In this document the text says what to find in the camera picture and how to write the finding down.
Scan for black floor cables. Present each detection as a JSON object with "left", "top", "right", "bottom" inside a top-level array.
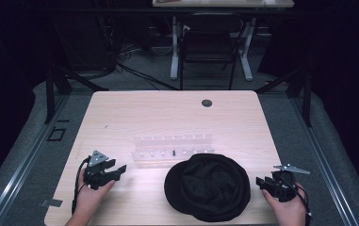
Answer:
[{"left": 115, "top": 43, "right": 179, "bottom": 91}]

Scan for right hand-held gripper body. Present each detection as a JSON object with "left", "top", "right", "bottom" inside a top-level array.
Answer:
[{"left": 270, "top": 163, "right": 311, "bottom": 202}]

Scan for black tape square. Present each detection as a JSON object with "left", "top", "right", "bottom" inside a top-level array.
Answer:
[{"left": 46, "top": 126, "right": 67, "bottom": 142}]

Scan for grey tape piece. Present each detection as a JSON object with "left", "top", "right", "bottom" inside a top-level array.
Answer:
[{"left": 39, "top": 198, "right": 64, "bottom": 209}]

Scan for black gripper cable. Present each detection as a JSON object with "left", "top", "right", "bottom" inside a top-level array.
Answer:
[
  {"left": 277, "top": 173, "right": 313, "bottom": 226},
  {"left": 71, "top": 155, "right": 92, "bottom": 215}
]

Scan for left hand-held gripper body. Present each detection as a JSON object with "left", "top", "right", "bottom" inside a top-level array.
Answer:
[{"left": 83, "top": 150, "right": 110, "bottom": 191}]

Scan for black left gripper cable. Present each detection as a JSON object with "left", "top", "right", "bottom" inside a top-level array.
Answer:
[{"left": 71, "top": 155, "right": 92, "bottom": 215}]

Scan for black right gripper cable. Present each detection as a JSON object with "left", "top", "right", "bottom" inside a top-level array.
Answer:
[{"left": 277, "top": 173, "right": 313, "bottom": 226}]

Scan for person's right hand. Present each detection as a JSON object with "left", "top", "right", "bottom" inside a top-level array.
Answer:
[{"left": 261, "top": 183, "right": 307, "bottom": 226}]

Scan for white-legged background desk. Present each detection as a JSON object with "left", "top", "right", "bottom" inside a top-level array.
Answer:
[{"left": 152, "top": 0, "right": 295, "bottom": 82}]

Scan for black cap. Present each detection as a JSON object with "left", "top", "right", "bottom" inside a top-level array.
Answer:
[{"left": 163, "top": 153, "right": 252, "bottom": 223}]

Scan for aluminium floor rail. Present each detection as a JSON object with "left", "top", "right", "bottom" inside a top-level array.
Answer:
[
  {"left": 288, "top": 93, "right": 359, "bottom": 226},
  {"left": 0, "top": 93, "right": 72, "bottom": 226}
]

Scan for person's left hand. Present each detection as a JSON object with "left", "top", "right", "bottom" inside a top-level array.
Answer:
[{"left": 73, "top": 173, "right": 116, "bottom": 218}]

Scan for black metal stand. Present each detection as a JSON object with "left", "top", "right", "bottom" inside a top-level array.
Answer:
[
  {"left": 43, "top": 60, "right": 109, "bottom": 124},
  {"left": 254, "top": 67, "right": 314, "bottom": 128}
]

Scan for clear acrylic peg rack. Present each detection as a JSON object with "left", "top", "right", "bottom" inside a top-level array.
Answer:
[{"left": 131, "top": 134, "right": 215, "bottom": 165}]

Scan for black chair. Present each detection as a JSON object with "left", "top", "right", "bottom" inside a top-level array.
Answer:
[{"left": 179, "top": 12, "right": 245, "bottom": 91}]

